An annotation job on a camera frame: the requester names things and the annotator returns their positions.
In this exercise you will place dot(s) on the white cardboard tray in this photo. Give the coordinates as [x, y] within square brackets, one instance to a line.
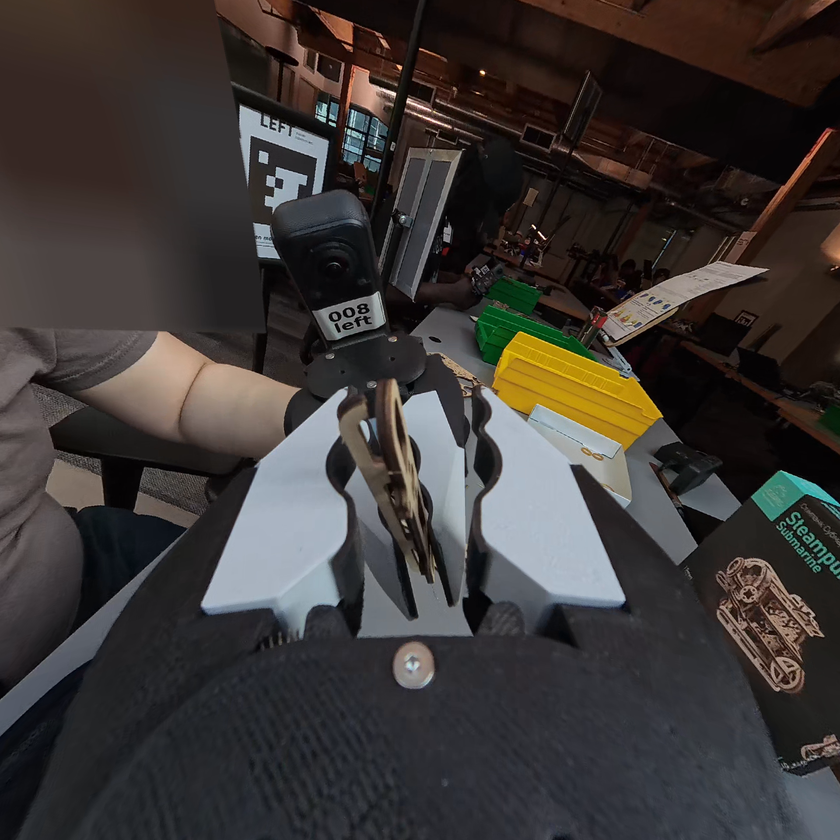
[610, 479]

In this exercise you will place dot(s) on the person's grey shirt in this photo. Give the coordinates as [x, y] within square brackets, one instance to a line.
[39, 472]

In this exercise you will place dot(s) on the black pole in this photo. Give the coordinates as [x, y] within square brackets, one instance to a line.
[400, 111]

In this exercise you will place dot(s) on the person's left forearm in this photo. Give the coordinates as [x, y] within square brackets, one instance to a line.
[210, 400]

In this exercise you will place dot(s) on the person's black pants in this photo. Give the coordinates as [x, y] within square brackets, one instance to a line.
[124, 558]

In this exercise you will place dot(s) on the small green plastic bin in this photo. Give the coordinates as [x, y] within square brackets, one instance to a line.
[515, 294]

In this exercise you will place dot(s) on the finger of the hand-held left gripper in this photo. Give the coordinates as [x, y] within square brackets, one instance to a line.
[375, 538]
[443, 472]

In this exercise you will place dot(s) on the long wooden model part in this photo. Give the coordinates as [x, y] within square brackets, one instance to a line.
[394, 453]

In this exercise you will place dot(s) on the yellow plastic bin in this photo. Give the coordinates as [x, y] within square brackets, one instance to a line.
[571, 387]

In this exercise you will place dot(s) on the instruction sheet on clipboard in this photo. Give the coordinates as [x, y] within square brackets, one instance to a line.
[682, 292]

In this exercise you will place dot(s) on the black laptop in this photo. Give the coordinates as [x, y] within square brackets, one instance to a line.
[758, 371]

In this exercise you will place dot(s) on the large green plastic bin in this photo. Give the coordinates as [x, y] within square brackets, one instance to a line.
[505, 331]

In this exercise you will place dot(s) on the black hand tool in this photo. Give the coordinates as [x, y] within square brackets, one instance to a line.
[689, 466]

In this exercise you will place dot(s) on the metal cylinder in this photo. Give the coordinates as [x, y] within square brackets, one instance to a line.
[592, 326]

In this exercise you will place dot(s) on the hanging sign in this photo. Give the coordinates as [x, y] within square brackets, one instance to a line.
[583, 105]

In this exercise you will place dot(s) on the wooden parts sheet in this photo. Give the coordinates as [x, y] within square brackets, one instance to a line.
[475, 382]

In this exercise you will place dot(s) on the grey framed panel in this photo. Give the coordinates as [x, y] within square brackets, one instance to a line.
[420, 216]

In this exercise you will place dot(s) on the black model kit box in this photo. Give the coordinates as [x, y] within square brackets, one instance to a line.
[768, 590]

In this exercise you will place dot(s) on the black chair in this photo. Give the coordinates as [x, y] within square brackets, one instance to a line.
[118, 433]

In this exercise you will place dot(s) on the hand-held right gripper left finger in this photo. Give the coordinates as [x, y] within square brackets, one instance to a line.
[282, 525]

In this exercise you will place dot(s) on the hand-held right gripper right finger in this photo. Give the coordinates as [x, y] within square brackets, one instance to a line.
[544, 525]

